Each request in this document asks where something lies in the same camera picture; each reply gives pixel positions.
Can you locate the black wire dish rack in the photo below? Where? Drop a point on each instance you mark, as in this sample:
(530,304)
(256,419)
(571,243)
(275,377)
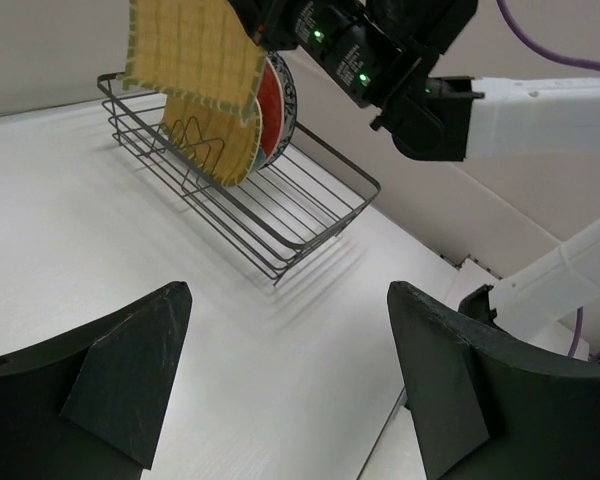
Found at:
(276,218)

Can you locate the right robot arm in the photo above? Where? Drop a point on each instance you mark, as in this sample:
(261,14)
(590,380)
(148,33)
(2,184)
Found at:
(452,119)

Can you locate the curved yellow bamboo plate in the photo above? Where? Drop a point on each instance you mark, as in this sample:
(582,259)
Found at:
(217,142)

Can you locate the square yellow bamboo plate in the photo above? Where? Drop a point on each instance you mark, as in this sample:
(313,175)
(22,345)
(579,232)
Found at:
(194,50)

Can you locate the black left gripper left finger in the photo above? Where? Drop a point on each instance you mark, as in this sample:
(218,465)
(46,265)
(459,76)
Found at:
(90,403)

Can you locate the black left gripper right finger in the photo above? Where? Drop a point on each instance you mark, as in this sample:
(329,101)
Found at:
(486,405)

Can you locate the red and teal floral plate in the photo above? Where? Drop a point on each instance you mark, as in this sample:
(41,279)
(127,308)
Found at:
(270,98)

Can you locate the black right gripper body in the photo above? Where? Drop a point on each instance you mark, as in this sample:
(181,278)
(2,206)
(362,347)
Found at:
(370,49)

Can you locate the blue and white floral plate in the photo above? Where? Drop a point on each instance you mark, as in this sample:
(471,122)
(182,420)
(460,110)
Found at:
(290,103)

